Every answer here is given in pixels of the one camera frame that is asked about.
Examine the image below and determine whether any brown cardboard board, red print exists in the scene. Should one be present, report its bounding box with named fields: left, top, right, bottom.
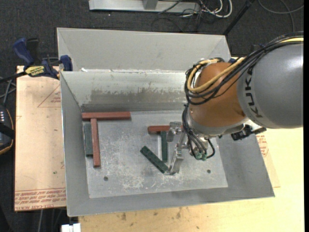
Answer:
left=14, top=65, right=281, bottom=212

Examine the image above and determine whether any grey metal bin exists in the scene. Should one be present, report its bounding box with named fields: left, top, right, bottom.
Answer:
left=56, top=27, right=276, bottom=218

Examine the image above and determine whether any dark green flat block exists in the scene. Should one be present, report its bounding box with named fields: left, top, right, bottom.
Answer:
left=160, top=130, right=169, bottom=162
left=83, top=123, right=94, bottom=157
left=140, top=145, right=170, bottom=174

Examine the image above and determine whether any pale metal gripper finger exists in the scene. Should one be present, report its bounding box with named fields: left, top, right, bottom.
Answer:
left=168, top=153, right=176, bottom=175
left=174, top=150, right=182, bottom=174

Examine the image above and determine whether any red-brown flat block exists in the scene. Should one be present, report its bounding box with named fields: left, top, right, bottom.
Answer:
left=90, top=118, right=102, bottom=168
left=81, top=112, right=132, bottom=121
left=147, top=125, right=171, bottom=135

